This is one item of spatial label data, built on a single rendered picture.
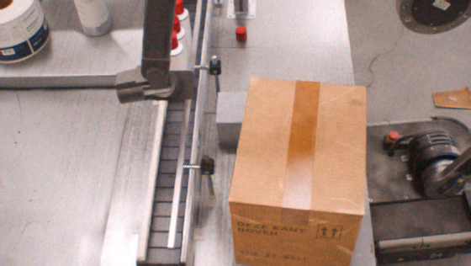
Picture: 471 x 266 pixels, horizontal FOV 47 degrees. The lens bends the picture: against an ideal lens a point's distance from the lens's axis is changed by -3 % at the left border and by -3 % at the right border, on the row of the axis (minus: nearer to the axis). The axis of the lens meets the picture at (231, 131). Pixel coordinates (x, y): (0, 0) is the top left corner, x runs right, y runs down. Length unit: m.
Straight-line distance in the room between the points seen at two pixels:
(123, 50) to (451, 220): 1.24
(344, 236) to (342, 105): 0.26
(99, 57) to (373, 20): 1.76
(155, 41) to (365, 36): 1.97
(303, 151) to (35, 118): 0.82
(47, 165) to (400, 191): 1.21
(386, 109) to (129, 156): 1.48
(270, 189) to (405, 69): 1.88
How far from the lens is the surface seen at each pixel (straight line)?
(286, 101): 1.13
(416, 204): 2.07
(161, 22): 1.05
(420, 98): 2.70
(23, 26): 1.65
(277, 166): 1.03
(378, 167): 2.10
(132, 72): 1.19
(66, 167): 1.47
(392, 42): 2.93
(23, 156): 1.54
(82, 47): 1.68
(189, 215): 1.27
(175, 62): 1.37
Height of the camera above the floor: 1.98
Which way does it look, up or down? 52 degrees down
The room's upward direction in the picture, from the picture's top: 5 degrees counter-clockwise
